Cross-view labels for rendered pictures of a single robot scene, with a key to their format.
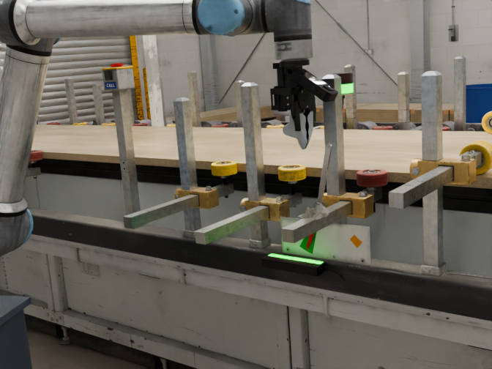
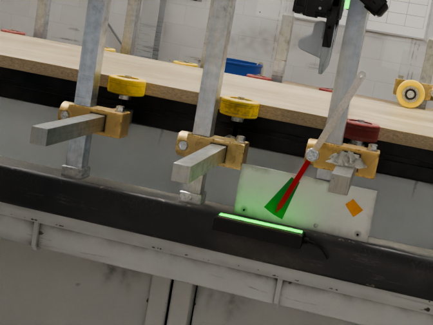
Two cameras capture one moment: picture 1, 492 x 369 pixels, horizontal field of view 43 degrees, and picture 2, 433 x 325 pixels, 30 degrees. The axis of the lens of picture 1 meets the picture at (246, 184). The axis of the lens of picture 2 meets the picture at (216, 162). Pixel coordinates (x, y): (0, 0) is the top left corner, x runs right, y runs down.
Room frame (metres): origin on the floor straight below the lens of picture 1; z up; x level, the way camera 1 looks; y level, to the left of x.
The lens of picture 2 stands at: (0.29, 0.63, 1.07)
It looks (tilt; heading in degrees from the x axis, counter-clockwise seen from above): 10 degrees down; 334
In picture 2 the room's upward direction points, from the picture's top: 10 degrees clockwise
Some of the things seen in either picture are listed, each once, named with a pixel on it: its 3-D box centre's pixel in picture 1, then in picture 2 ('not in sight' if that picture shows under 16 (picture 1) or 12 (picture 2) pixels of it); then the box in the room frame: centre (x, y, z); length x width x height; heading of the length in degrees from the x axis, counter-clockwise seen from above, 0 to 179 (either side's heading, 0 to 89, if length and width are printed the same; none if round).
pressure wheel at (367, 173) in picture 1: (372, 191); (355, 147); (1.63, -0.33, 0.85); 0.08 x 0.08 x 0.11
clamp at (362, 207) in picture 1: (345, 203); (341, 157); (1.54, -0.25, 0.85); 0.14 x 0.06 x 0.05; 52
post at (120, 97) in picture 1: (127, 159); not in sight; (2.02, 0.38, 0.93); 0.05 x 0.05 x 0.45; 52
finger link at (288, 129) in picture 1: (293, 131); (314, 46); (1.52, -0.12, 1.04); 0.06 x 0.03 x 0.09; 52
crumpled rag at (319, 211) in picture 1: (317, 209); (348, 157); (1.40, -0.16, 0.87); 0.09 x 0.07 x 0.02; 142
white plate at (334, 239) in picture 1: (323, 240); (303, 202); (1.55, -0.19, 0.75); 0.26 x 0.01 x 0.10; 52
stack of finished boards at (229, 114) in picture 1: (209, 118); not in sight; (10.32, 0.52, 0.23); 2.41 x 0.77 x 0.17; 138
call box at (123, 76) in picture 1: (118, 79); not in sight; (2.02, 0.38, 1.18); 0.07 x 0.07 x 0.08; 52
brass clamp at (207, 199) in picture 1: (195, 197); (93, 118); (1.85, 0.15, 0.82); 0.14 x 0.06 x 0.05; 52
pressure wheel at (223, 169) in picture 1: (225, 179); (124, 101); (1.93, 0.06, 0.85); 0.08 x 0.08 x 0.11
